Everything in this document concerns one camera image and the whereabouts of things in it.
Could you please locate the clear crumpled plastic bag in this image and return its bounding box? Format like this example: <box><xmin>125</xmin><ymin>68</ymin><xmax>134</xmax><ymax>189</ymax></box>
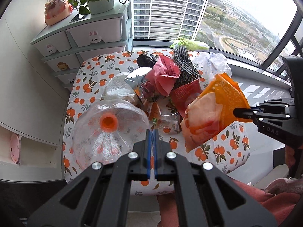
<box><xmin>190</xmin><ymin>52</ymin><xmax>232</xmax><ymax>83</ymax></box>

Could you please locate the pink paper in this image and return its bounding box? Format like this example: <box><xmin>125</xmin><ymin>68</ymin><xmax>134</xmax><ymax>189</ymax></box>
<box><xmin>146</xmin><ymin>55</ymin><xmax>181</xmax><ymax>97</ymax></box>

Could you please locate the small clear candy wrapper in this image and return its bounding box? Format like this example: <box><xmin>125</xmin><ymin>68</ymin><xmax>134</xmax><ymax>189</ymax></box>
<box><xmin>151</xmin><ymin>113</ymin><xmax>181</xmax><ymax>133</ymax></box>

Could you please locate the orange snack bag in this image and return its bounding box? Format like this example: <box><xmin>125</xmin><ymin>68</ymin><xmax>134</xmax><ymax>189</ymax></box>
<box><xmin>181</xmin><ymin>73</ymin><xmax>250</xmax><ymax>152</ymax></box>

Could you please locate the white plant pot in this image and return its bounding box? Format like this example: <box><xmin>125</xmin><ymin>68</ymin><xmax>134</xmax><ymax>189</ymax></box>
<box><xmin>88</xmin><ymin>0</ymin><xmax>114</xmax><ymax>14</ymax></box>

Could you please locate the dark red wrapper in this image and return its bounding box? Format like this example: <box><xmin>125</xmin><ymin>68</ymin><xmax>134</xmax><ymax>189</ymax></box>
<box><xmin>140</xmin><ymin>81</ymin><xmax>160</xmax><ymax>102</ymax></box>

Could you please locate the black crumpled plastic bag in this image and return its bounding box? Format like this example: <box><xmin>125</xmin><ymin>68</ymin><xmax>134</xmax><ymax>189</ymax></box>
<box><xmin>137</xmin><ymin>54</ymin><xmax>157</xmax><ymax>68</ymax></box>

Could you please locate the silver foil wrapper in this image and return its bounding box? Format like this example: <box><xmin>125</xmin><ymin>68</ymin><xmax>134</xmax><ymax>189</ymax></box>
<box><xmin>124</xmin><ymin>67</ymin><xmax>152</xmax><ymax>103</ymax></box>

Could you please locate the orange print table cloth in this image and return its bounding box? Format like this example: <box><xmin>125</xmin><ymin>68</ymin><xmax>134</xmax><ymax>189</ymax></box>
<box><xmin>62</xmin><ymin>49</ymin><xmax>252</xmax><ymax>197</ymax></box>

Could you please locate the green cabbage plush toy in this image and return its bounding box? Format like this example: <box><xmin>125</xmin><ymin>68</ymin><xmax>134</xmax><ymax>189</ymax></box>
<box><xmin>170</xmin><ymin>37</ymin><xmax>209</xmax><ymax>53</ymax></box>

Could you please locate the green white drawer cabinet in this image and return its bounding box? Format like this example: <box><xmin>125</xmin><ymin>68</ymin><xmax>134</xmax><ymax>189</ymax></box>
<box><xmin>31</xmin><ymin>0</ymin><xmax>133</xmax><ymax>89</ymax></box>

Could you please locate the pink animal figure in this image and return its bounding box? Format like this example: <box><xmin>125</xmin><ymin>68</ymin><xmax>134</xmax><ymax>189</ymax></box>
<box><xmin>44</xmin><ymin>0</ymin><xmax>73</xmax><ymax>26</ymax></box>

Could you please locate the clear plastic bottle orange cap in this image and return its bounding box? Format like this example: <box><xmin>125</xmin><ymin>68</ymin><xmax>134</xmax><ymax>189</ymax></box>
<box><xmin>71</xmin><ymin>99</ymin><xmax>149</xmax><ymax>170</ymax></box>

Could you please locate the white shelf unit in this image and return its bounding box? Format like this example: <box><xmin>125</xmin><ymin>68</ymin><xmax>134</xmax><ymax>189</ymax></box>
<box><xmin>0</xmin><ymin>122</ymin><xmax>70</xmax><ymax>183</ymax></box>

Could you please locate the pink round wall hook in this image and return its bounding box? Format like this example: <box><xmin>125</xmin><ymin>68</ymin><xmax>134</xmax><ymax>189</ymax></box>
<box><xmin>10</xmin><ymin>133</ymin><xmax>22</xmax><ymax>164</ymax></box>

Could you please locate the black foam net sleeve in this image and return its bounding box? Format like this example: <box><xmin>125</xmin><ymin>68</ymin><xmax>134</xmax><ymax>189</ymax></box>
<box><xmin>174</xmin><ymin>46</ymin><xmax>201</xmax><ymax>89</ymax></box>

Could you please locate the red snack wrapper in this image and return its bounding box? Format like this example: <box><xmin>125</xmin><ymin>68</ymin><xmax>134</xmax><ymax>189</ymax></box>
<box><xmin>169</xmin><ymin>79</ymin><xmax>202</xmax><ymax>117</ymax></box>

